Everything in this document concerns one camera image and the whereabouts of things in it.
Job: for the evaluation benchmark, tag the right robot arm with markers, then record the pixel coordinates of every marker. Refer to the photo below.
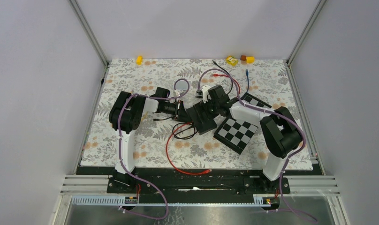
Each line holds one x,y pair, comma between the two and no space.
281,132

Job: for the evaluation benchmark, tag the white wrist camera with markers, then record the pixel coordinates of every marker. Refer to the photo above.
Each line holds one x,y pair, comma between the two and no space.
178,93
203,93

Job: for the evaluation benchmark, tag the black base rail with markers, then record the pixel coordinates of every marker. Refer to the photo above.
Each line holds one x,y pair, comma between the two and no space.
156,185

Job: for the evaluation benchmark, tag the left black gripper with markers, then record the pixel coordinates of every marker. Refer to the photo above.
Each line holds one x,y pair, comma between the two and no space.
180,113

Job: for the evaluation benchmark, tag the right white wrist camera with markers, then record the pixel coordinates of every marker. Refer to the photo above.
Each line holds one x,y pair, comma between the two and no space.
203,93

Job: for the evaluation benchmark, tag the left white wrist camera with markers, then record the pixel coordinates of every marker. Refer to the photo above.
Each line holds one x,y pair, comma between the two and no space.
178,93

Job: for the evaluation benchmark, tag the black router box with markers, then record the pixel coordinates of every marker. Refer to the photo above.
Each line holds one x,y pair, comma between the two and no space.
203,126

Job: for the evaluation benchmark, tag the yellow block right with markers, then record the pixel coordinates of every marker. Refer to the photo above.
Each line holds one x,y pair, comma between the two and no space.
250,59

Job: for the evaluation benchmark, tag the yellow block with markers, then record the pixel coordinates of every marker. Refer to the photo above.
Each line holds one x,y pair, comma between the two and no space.
139,60
250,59

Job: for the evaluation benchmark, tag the yellow patterned cube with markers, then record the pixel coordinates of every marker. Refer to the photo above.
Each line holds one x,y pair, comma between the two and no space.
232,61

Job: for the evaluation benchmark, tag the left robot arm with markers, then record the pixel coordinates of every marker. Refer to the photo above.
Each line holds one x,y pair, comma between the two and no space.
125,117

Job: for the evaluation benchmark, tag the checkered chess board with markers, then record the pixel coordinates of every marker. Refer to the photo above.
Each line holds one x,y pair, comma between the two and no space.
235,134

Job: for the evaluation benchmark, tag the yellow block left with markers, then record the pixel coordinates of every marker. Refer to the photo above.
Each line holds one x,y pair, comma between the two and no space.
139,60

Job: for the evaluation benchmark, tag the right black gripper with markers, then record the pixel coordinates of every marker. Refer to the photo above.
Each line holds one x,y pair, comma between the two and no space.
210,116

